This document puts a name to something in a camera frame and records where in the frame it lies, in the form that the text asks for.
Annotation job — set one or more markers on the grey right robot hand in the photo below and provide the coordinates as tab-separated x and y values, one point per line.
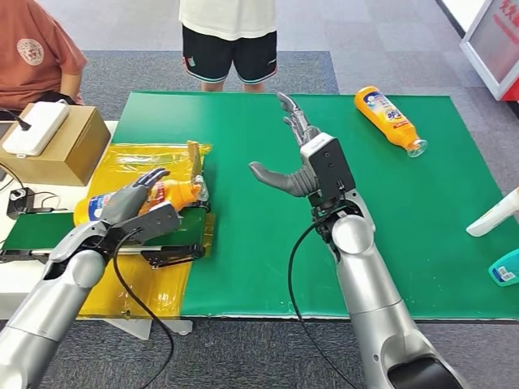
298	177

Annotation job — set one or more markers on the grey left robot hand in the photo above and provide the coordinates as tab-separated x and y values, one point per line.
125	201

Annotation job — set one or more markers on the orange detergent bottle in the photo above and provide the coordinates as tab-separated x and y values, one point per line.
174	193
385	119

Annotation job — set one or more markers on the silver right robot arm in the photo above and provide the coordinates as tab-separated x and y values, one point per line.
373	300

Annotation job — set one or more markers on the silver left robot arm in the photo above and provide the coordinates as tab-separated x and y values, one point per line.
48	306

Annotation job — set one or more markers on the white spray bottle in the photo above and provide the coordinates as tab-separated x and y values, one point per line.
492	217

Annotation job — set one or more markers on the yellow plastic sheet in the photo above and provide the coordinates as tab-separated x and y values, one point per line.
122	166

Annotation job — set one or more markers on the brown cardboard box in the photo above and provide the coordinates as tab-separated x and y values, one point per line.
77	147

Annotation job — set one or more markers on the yellow wrapped block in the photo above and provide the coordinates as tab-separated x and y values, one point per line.
196	160

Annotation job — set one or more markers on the green belt conveyor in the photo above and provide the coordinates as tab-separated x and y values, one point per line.
36	231

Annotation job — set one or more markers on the green table mat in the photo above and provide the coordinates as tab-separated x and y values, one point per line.
385	225

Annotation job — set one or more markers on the white flat device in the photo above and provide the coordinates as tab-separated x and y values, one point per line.
38	129

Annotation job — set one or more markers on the black power adapter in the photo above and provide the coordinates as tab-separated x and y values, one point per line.
18	203

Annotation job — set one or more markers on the white table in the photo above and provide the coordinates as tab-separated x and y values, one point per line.
16	284

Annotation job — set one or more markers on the white and red display stand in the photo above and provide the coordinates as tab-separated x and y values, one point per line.
492	43

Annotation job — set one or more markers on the teal plastic container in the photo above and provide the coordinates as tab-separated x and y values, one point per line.
507	268

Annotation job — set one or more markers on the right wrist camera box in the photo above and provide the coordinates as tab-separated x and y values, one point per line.
330	169

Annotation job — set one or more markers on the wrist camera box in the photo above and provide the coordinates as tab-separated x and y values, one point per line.
330	169
156	221

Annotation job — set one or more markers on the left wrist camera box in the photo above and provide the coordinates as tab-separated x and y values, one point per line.
156	221

